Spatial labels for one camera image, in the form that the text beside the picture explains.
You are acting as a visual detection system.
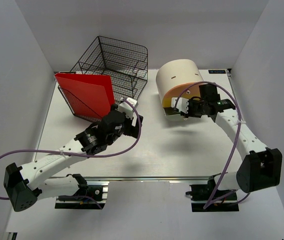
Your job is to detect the cream drawer cabinet shell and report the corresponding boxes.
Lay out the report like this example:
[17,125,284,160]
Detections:
[156,59,203,97]

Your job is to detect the pale green bottom drawer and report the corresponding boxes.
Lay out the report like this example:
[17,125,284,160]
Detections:
[163,107,188,121]

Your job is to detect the black wire mesh file rack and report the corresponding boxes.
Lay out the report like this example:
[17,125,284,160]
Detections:
[56,36,148,122]

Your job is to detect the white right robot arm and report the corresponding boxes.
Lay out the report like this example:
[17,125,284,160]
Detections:
[187,83,282,200]

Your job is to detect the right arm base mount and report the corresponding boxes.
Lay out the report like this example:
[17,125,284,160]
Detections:
[185,184,239,213]

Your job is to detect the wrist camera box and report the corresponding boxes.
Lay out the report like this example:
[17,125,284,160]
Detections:
[117,97,138,120]
[171,97,189,116]

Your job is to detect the orange top drawer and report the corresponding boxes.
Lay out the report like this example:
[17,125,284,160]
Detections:
[163,82,201,100]

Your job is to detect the yellow drawer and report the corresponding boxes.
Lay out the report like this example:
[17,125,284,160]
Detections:
[162,97,172,108]

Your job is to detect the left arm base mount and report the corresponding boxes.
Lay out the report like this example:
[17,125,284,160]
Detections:
[55,180,109,210]

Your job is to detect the red A4 file folder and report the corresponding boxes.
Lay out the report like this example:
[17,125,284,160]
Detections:
[55,73,115,119]

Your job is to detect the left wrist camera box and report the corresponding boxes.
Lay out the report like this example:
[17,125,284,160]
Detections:
[117,97,138,120]

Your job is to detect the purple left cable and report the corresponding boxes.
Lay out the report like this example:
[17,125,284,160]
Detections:
[0,98,143,201]

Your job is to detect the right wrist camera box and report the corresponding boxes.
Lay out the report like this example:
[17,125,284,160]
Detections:
[171,97,189,116]

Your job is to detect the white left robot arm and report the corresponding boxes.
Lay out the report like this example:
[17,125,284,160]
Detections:
[4,98,143,212]

